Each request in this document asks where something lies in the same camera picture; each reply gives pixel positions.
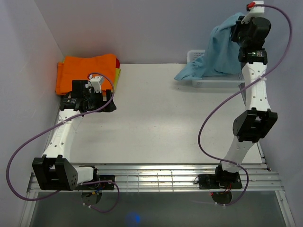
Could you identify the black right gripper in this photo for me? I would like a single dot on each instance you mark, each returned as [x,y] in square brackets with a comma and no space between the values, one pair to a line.
[237,25]

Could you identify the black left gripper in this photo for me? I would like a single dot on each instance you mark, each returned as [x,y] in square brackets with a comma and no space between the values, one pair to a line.
[100,95]

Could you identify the light blue trousers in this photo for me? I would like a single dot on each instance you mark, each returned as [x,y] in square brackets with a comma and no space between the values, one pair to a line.
[220,57]

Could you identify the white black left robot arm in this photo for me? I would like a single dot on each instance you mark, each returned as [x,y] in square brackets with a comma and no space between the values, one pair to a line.
[53,169]

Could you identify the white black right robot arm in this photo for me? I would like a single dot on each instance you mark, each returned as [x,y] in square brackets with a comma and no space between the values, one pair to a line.
[257,119]

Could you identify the folded red trousers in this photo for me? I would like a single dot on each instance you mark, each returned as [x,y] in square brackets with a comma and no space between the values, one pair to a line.
[117,63]

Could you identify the folded orange trousers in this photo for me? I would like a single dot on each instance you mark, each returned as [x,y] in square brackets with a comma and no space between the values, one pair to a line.
[108,59]

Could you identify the white perforated plastic basket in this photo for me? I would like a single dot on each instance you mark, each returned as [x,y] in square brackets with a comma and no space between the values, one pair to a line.
[229,81]

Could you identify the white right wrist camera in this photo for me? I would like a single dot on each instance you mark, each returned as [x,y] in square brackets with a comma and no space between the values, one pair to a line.
[255,9]

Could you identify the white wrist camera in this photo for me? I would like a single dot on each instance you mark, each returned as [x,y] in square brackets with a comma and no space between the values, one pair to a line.
[255,9]
[96,81]

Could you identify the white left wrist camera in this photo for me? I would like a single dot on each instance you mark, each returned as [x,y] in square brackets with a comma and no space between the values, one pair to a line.
[96,81]

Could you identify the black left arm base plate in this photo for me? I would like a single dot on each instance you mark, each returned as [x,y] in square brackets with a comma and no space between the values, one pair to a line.
[99,186]

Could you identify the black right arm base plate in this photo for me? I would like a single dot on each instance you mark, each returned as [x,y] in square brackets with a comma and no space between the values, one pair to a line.
[211,181]

